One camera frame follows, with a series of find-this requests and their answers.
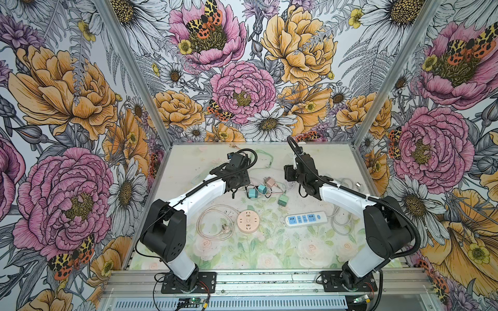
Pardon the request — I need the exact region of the teal charger with black cable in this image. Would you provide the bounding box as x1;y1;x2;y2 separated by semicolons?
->
247;189;259;199

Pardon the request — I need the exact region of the teal charger with white cable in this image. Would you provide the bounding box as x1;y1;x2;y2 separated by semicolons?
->
258;185;268;195

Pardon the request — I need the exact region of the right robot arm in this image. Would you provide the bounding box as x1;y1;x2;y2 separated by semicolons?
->
283;154;421;290

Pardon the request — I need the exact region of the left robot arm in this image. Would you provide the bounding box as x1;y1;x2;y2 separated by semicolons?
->
140;149;258;292

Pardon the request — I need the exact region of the pink charger plug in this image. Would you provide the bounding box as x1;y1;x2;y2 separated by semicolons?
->
265;177;276;188

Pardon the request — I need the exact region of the green charger plug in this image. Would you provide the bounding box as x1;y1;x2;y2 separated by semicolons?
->
278;194;289;207

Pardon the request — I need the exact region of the white blue power strip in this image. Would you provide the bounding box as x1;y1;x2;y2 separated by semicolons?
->
284;211;328;228

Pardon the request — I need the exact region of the round pink power socket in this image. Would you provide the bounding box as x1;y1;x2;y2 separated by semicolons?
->
236;210;260;234

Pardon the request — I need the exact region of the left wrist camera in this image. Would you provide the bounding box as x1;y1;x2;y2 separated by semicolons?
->
227;152;245;167

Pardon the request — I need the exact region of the green multi-head usb cable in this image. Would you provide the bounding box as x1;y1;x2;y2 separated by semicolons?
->
256;149;275;168

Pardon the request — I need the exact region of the pink socket power cord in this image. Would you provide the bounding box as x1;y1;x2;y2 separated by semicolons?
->
195;204;241;242

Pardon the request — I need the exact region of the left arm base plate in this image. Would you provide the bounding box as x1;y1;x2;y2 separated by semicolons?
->
161;272;218;294

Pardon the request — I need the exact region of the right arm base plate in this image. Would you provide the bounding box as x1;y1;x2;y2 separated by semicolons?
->
315;270;378;293

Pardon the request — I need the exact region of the aluminium front rail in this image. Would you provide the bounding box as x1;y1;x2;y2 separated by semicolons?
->
102;268;434;299

